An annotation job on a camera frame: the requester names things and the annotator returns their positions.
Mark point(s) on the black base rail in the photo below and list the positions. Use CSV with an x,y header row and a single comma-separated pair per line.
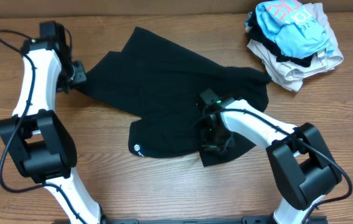
x,y
189,221

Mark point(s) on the black t-shirt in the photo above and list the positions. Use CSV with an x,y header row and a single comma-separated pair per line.
x,y
160,82

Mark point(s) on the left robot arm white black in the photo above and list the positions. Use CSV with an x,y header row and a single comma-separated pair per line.
x,y
39,145

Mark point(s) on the black folded garment in pile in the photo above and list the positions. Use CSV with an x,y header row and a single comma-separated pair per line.
x,y
257,34

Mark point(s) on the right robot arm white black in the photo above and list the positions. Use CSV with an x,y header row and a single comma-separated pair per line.
x,y
302,165

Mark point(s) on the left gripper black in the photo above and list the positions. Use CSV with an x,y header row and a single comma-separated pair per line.
x,y
80,76

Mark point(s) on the beige folded garment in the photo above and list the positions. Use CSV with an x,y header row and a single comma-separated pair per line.
x,y
290,75

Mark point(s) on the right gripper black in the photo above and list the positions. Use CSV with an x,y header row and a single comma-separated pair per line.
x,y
210,145

